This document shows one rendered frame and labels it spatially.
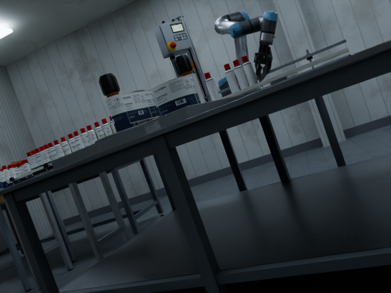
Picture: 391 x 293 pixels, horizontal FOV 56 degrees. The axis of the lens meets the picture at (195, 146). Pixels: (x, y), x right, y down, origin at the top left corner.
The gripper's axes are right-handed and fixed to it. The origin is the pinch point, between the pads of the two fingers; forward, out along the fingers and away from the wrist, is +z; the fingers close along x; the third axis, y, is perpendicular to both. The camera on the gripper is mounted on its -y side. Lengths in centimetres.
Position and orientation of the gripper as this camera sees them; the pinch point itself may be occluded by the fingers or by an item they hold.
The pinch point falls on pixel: (260, 79)
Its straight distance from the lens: 209.1
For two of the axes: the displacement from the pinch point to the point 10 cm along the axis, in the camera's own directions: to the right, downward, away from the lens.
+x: 8.9, 2.3, -3.9
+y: -4.4, 1.9, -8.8
